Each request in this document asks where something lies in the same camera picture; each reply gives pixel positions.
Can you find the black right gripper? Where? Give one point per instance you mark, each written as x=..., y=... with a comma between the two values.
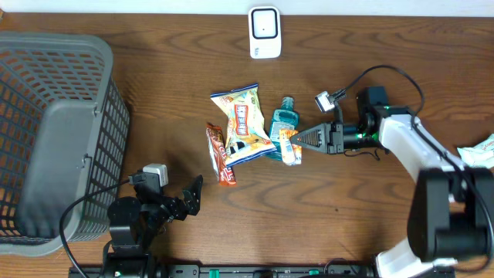
x=329, y=137

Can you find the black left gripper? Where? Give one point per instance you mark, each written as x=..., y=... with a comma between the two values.
x=191, y=204

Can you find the orange small box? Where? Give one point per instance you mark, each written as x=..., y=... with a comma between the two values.
x=291, y=153

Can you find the blue mouthwash bottle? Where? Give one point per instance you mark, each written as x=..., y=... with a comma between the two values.
x=284, y=117

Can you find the red brown snack bar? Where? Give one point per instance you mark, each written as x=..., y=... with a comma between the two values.
x=217, y=152

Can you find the yellow wet wipes bag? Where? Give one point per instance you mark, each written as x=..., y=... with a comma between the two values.
x=246, y=138

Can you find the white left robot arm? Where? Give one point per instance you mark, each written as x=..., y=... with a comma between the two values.
x=136, y=221

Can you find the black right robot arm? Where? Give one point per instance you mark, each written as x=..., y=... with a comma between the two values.
x=451, y=210

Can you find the grey plastic basket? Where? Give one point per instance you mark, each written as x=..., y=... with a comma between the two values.
x=64, y=127

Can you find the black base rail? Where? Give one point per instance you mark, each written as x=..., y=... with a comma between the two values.
x=194, y=271

